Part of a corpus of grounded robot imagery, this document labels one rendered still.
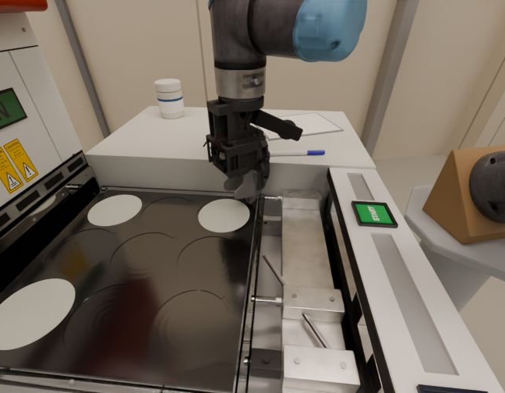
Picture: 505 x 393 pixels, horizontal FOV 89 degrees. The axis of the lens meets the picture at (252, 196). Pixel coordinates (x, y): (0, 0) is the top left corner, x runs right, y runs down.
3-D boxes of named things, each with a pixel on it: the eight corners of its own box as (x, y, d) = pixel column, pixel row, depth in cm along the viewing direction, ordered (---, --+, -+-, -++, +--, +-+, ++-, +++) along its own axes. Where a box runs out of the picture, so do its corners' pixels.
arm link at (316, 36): (387, -76, 24) (287, -59, 30) (330, 12, 22) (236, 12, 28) (383, 9, 31) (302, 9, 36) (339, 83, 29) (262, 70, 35)
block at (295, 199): (281, 208, 55) (283, 196, 53) (281, 198, 58) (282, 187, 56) (319, 210, 55) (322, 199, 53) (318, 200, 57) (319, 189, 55)
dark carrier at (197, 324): (-61, 360, 30) (-65, 358, 30) (104, 191, 58) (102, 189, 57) (232, 393, 27) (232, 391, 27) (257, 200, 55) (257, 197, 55)
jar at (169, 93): (157, 118, 75) (150, 83, 69) (166, 111, 81) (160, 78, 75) (181, 119, 75) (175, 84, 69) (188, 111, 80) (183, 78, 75)
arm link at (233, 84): (246, 59, 42) (279, 66, 36) (247, 89, 44) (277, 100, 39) (204, 64, 38) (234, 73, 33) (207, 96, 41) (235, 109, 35)
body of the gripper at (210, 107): (208, 164, 47) (199, 96, 40) (247, 152, 51) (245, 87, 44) (230, 183, 42) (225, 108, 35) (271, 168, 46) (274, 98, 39)
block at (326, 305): (281, 318, 36) (283, 306, 34) (281, 295, 38) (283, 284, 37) (341, 323, 35) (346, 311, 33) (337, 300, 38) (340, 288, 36)
